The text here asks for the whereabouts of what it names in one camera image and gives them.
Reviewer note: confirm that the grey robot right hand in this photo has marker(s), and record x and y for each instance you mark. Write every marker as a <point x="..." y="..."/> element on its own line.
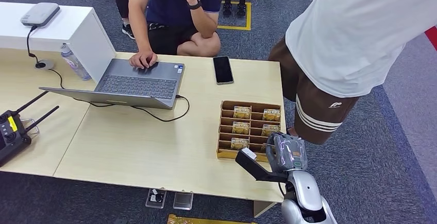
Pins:
<point x="286" y="152"/>

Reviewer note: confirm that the person's right hand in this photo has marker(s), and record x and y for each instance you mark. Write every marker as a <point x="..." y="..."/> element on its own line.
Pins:
<point x="143" y="60"/>

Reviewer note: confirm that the person's right forearm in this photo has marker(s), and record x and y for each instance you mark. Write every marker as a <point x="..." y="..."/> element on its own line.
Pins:
<point x="140" y="35"/>

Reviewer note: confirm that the person's left forearm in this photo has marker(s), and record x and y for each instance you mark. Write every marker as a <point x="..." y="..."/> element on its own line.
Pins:
<point x="204" y="23"/>

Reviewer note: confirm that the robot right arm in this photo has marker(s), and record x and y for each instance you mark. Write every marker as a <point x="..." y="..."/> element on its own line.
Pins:
<point x="305" y="191"/>

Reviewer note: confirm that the brown cardboard card holder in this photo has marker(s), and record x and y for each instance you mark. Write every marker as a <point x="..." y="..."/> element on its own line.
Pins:
<point x="252" y="108"/>

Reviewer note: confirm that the black wristwatch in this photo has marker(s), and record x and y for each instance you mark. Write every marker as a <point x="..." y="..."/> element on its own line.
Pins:
<point x="194" y="5"/>

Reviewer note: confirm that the grey open laptop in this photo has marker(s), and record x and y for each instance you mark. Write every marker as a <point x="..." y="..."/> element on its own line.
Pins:
<point x="136" y="86"/>

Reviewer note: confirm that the white desk leg panel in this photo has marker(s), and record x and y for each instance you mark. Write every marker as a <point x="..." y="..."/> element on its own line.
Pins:
<point x="261" y="210"/>

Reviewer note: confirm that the clear plastic water bottle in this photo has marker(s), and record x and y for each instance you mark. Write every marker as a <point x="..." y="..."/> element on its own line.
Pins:
<point x="76" y="67"/>

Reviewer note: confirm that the black smartphone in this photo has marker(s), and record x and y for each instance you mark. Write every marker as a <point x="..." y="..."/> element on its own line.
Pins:
<point x="223" y="69"/>

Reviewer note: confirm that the white desk riser cabinet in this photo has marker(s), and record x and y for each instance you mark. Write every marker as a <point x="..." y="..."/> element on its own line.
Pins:
<point x="68" y="28"/>

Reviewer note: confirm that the round silver desk grommet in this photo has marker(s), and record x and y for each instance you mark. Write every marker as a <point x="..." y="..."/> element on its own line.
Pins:
<point x="50" y="64"/>

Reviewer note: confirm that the grey flat box device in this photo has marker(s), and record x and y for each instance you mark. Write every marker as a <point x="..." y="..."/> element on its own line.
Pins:
<point x="41" y="13"/>

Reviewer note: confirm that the grey floor socket plate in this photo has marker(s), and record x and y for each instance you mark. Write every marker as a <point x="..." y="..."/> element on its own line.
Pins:
<point x="182" y="201"/>

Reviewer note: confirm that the gold patterned board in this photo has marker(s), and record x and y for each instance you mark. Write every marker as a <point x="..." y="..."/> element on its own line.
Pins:
<point x="191" y="220"/>

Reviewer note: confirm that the open floor socket box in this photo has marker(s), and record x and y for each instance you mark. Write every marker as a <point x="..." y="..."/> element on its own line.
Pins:
<point x="156" y="198"/>

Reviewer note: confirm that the black remote controller with antennas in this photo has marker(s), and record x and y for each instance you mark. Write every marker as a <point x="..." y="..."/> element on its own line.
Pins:
<point x="10" y="140"/>

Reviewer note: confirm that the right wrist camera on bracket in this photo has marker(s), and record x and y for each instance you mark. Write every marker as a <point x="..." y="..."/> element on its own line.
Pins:
<point x="252" y="166"/>

